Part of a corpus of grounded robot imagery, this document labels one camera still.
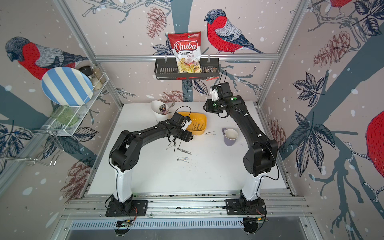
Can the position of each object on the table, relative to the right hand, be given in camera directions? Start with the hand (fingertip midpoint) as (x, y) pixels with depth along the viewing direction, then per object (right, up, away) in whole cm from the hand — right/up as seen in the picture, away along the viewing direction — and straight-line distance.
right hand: (203, 106), depth 85 cm
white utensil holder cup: (-30, -2, +23) cm, 38 cm away
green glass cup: (-68, -5, -15) cm, 69 cm away
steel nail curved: (+5, -17, +19) cm, 26 cm away
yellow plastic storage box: (-3, -12, +23) cm, 26 cm away
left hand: (-8, -17, +12) cm, 22 cm away
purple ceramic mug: (+18, -19, +9) cm, 27 cm away
